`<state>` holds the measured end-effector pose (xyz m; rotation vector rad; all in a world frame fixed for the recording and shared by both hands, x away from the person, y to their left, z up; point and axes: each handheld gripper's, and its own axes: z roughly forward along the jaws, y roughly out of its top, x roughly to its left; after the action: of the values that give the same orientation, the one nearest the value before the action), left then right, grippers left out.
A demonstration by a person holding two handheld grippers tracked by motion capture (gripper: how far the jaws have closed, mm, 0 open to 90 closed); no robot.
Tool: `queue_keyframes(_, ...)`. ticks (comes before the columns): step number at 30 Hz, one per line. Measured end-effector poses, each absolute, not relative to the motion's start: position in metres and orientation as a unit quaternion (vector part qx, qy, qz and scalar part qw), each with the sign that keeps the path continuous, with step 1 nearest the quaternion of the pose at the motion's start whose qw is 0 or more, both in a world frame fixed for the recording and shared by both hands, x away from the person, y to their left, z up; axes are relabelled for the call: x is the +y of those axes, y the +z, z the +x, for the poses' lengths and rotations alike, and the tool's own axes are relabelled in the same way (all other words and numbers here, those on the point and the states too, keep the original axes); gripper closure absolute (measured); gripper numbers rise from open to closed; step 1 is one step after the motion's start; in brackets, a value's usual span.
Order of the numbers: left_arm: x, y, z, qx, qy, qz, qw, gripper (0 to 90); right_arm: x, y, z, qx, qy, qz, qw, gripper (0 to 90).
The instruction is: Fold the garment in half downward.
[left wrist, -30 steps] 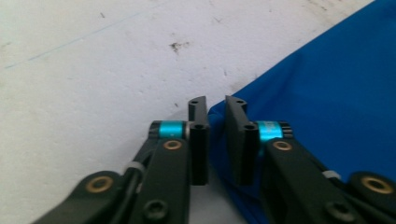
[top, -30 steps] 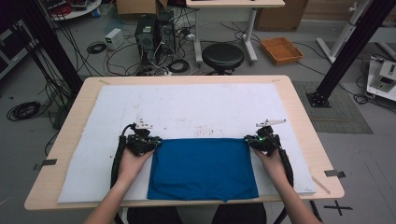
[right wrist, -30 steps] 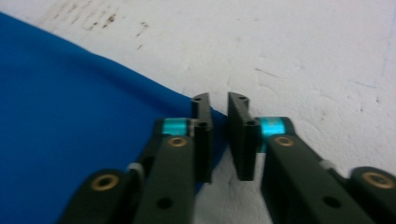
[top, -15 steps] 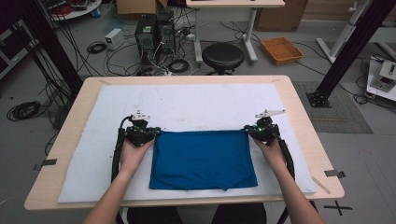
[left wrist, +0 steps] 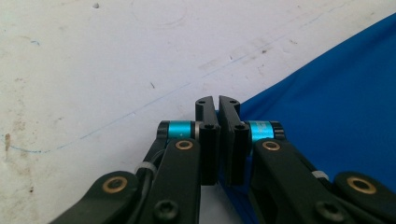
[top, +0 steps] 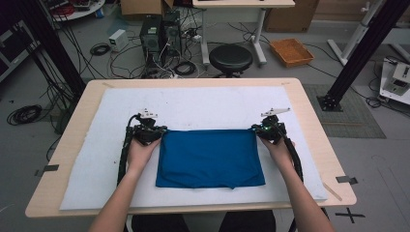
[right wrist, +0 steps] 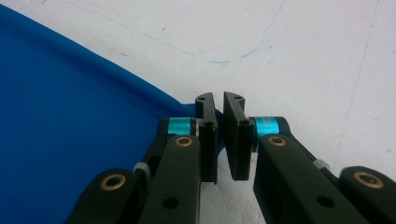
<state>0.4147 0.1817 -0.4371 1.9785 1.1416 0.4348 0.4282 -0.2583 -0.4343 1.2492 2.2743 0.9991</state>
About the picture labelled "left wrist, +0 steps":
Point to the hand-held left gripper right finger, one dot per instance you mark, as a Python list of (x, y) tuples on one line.
[(274, 174)]

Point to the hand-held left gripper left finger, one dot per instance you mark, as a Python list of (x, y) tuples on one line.
[(183, 174)]

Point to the blue t-shirt with white print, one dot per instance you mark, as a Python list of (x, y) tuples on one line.
[(327, 93)]

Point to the white table mat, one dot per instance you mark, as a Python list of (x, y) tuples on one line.
[(93, 77)]

